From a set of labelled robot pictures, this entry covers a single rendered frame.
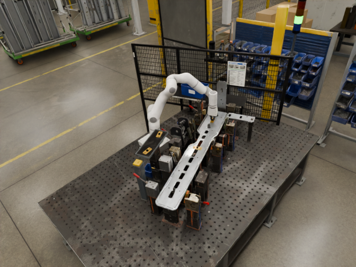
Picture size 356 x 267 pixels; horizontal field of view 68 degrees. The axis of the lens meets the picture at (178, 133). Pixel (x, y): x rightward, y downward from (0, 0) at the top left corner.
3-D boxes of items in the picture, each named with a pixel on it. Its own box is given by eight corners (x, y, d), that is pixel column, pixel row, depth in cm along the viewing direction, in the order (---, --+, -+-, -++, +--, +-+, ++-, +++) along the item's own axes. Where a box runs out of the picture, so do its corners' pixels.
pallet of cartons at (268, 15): (281, 66, 595) (290, 17, 530) (251, 58, 643) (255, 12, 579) (306, 50, 655) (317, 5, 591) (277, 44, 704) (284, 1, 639)
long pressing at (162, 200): (178, 213, 194) (178, 211, 193) (152, 204, 202) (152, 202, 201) (228, 113, 290) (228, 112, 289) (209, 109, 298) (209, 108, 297)
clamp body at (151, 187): (160, 217, 225) (154, 190, 202) (149, 214, 229) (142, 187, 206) (165, 209, 231) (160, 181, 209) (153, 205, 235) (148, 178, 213)
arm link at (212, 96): (207, 101, 270) (209, 106, 263) (207, 90, 262) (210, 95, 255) (215, 100, 271) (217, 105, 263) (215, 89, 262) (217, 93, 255)
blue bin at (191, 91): (203, 99, 309) (203, 89, 301) (180, 94, 323) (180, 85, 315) (209, 93, 320) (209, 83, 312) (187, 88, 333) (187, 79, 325)
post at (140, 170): (147, 202, 239) (139, 168, 212) (140, 199, 242) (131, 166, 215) (151, 195, 244) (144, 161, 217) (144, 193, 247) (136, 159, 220)
